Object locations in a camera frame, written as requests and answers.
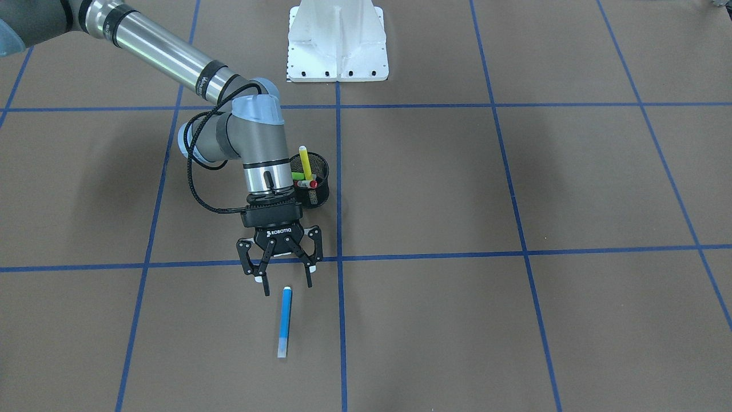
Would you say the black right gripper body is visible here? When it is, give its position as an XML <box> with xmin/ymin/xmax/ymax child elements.
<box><xmin>241</xmin><ymin>195</ymin><xmax>304</xmax><ymax>256</ymax></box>

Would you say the blue marker pen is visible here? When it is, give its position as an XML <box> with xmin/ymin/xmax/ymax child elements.
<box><xmin>277</xmin><ymin>285</ymin><xmax>293</xmax><ymax>358</ymax></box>

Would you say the red capped white marker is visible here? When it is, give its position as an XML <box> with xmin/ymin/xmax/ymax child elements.
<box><xmin>295</xmin><ymin>179</ymin><xmax>319</xmax><ymax>190</ymax></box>

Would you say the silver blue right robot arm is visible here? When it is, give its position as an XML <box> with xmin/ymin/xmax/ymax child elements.
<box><xmin>1</xmin><ymin>1</ymin><xmax>324</xmax><ymax>295</ymax></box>

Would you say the black mesh pen cup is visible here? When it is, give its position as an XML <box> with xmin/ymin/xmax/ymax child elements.
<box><xmin>290</xmin><ymin>151</ymin><xmax>330</xmax><ymax>209</ymax></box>

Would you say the yellow highlighter pen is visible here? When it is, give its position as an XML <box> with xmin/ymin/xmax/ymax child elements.
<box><xmin>299</xmin><ymin>145</ymin><xmax>313</xmax><ymax>180</ymax></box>

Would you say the brown paper table cover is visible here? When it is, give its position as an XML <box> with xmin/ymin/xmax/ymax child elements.
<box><xmin>2</xmin><ymin>1</ymin><xmax>730</xmax><ymax>411</ymax></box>

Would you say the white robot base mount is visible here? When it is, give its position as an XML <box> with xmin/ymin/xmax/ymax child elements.
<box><xmin>286</xmin><ymin>1</ymin><xmax>389</xmax><ymax>83</ymax></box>

